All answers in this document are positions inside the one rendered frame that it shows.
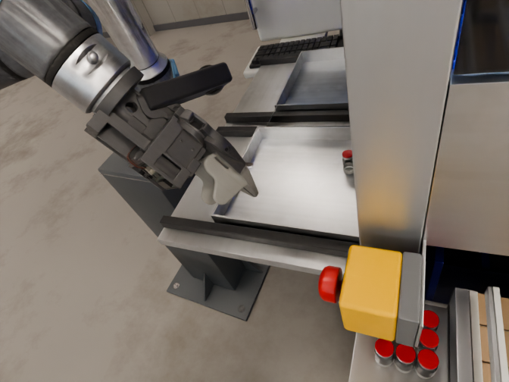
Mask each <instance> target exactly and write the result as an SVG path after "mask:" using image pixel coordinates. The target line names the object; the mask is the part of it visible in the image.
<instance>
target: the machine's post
mask: <svg viewBox="0 0 509 382"><path fill-rule="evenodd" d="M463 3H464V0H340V7H341V17H342V35H343V45H344V55H345V72H346V83H347V92H348V110H349V120H350V130H351V148H352V158H353V168H354V185H355V195H356V205H357V215H358V233H359V243H360V246H366V247H372V248H378V249H388V250H393V251H398V252H400V253H401V254H403V253H404V252H412V253H418V254H420V247H421V242H422V237H423V229H424V224H425V220H426V212H427V207H428V202H429V194H430V190H431V186H432V177H433V172H434V168H435V163H436V155H437V151H438V146H439V137H440V133H441V128H442V121H443V116H444V111H445V103H446V99H447V94H448V86H449V81H450V76H451V69H452V64H453V59H454V51H455V46H456V42H457V34H458V29H459V25H460V20H461V12H462V7H463Z"/></svg>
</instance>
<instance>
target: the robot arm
mask: <svg viewBox="0 0 509 382"><path fill-rule="evenodd" d="M87 2H88V3H89V5H90V6H91V7H90V6H89V5H87V4H86V3H85V2H84V1H83V0H0V90H1V89H4V88H6V87H8V86H11V85H13V84H15V83H18V82H20V81H22V80H26V79H28V78H31V77H34V76H37V77H38V78H39V79H40V80H42V81H43V82H44V83H46V84H48V85H49V86H50V87H51V88H53V90H54V91H56V92H57V93H59V94H60V95H61V96H63V97H65V99H67V100H68V101H69V102H71V103H72V104H74V105H75V106H77V107H78V108H79V109H80V110H81V111H83V112H84V113H86V114H88V113H91V112H93V113H94V115H93V116H92V118H91V119H90V121H89V122H88V123H87V124H86V129H85V130H84V131H86V132H87V133H88V134H89V135H90V136H92V137H93V138H95V139H97V140H98V141H99V142H100V143H101V144H103V145H104V146H106V147H107V148H109V149H110V150H111V151H112V152H114V153H115V154H117V155H118V156H120V157H121V158H122V159H123V160H125V161H126V162H128V163H129V165H128V166H129V167H130V168H132V169H133V170H134V171H135V172H137V173H138V174H139V175H141V176H142V177H144V178H145V179H146V180H148V181H149V182H151V183H152V184H154V185H155V186H156V187H157V188H159V189H160V190H162V191H164V189H175V188H178V189H180V188H181V187H183V185H184V184H185V182H186V181H187V180H188V178H190V177H192V176H193V175H194V174H195V175H196V176H198V177H199V178H200V179H201V180H202V183H203V187H202V191H201V199H202V200H203V201H204V202H205V203H206V204H208V205H213V204H215V203H217V204H219V205H225V204H226V203H228V201H230V200H231V199H232V198H233V197H234V196H235V195H236V194H237V193H238V192H239V191H240V190H241V191H243V192H244V193H246V194H248V195H250V196H252V197H257V195H258V189H257V187H256V185H255V182H254V180H253V177H252V175H251V172H250V170H249V169H248V167H247V166H246V164H245V161H244V160H243V159H242V157H241V156H240V154H239V153H238V152H237V151H236V149H235V148H234V147H233V146H232V144H231V143H230V142H229V141H228V140H227V139H225V138H224V137H223V136H222V135H220V134H219V133H218V132H217V131H216V130H214V129H213V128H212V127H211V126H210V125H209V124H208V123H207V122H206V121H205V120H204V119H202V118H201V117H199V116H198V115H197V114H196V113H194V112H193V111H190V110H189V109H184V108H183V107H182V106H181V105H180V104H182V103H184V102H188V101H190V100H193V99H196V98H198V97H201V96H204V95H208V96H214V95H216V94H218V93H219V92H220V91H221V90H222V89H223V87H224V86H225V85H226V84H228V83H229V82H231V81H232V79H233V78H232V75H231V73H230V70H229V68H228V66H227V64H226V63H225V62H221V63H219V64H215V65H210V64H209V65H205V66H203V67H201V68H200V69H199V70H196V71H193V72H191V73H188V74H184V75H182V76H180V75H179V72H178V70H177V67H176V63H175V61H174V59H170V58H169V59H167V56H166V55H165V54H164V53H162V52H158V51H157V49H156V48H155V45H154V43H153V42H152V40H151V38H150V36H149V34H148V32H147V31H146V29H145V27H144V25H143V23H142V21H141V20H140V18H139V15H138V14H137V12H136V10H135V8H134V7H133V4H132V2H131V1H130V0H87ZM100 21H101V22H100ZM101 23H102V25H103V26H104V28H105V29H106V31H107V32H108V34H109V36H110V37H111V38H112V40H113V41H114V43H115V45H116V47H117V48H116V47H114V46H113V45H112V44H111V43H110V42H109V41H107V40H106V38H105V37H103V32H102V26H101ZM118 49H119V50H118ZM156 182H157V183H156Z"/></svg>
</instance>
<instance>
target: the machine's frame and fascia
mask: <svg viewBox="0 0 509 382"><path fill-rule="evenodd" d="M424 240H426V244H427V245H428V246H438V247H444V248H449V249H460V250H467V251H472V252H483V253H489V254H495V255H506V256H509V71H507V72H494V73H482V74H458V75H454V74H453V69H451V76H450V81H449V86H448V94H447V99H446V103H445V111H444V116H443V121H442V128H441V133H440V137H439V146H438V151H437V155H436V163H435V168H434V172H433V177H432V186H431V190H430V194H429V202H428V207H427V212H426V220H425V224H424V229H423V237H422V245H423V241H424Z"/></svg>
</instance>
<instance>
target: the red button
mask: <svg viewBox="0 0 509 382"><path fill-rule="evenodd" d="M341 285H342V269H341V268H340V267H335V266H330V265H329V266H326V267H324V269H323V270H322V272H321V273H320V277H319V281H318V291H319V294H320V298H321V299H322V300H323V301H326V302H332V303H337V302H338V301H339V297H340V293H341Z"/></svg>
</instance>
